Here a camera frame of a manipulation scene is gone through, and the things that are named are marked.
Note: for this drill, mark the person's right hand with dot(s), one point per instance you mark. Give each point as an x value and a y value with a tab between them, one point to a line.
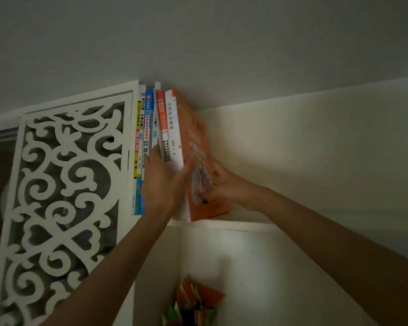
238	193

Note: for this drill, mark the person's left hand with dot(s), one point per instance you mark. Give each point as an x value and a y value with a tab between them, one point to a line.
163	190

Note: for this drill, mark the white bookshelf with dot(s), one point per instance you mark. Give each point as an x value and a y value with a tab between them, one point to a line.
224	225

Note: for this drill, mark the orange magazine doctor print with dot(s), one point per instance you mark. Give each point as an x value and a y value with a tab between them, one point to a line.
193	142

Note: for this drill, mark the white spine book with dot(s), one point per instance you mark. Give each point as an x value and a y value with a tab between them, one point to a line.
173	132

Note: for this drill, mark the person's right forearm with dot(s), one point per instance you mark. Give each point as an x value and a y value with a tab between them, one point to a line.
343	241

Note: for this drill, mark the person's left forearm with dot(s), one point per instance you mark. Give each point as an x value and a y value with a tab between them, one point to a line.
115	275

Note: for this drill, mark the white carved lattice panel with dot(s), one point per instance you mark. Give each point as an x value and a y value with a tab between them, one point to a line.
129	125

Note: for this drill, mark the colourful stationery bundle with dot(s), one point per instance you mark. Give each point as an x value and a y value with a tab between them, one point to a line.
207	297

